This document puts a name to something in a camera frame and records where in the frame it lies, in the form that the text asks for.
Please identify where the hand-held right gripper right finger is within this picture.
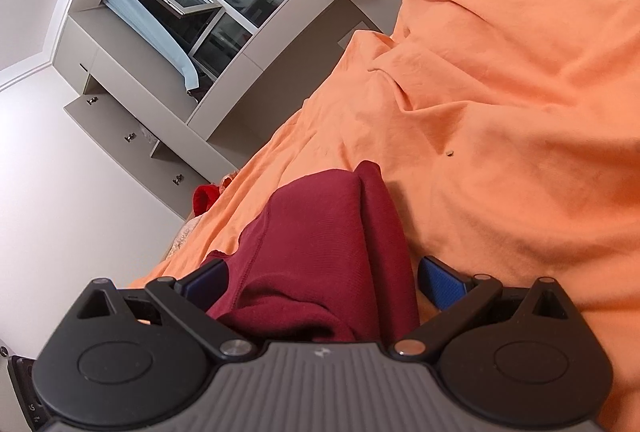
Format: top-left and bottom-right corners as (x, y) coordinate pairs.
(392, 256), (577, 359)

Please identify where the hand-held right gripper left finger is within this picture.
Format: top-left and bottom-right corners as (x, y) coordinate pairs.
(75, 258), (257, 359)

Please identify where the maroon knit garment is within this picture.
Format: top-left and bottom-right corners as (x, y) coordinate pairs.
(202, 161), (423, 344)

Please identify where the orange bed sheet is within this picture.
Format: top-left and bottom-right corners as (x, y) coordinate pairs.
(127, 0), (640, 432)

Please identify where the red cloth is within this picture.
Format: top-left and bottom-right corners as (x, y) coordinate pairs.
(192, 183), (227, 216)

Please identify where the beige lace cloth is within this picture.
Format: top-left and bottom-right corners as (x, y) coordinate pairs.
(166, 212), (207, 259)

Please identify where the grey built-in cabinet unit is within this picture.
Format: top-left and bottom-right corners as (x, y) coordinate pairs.
(52, 0), (436, 219)

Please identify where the light blue curtain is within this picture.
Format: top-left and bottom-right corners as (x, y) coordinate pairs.
(101, 0), (197, 94)

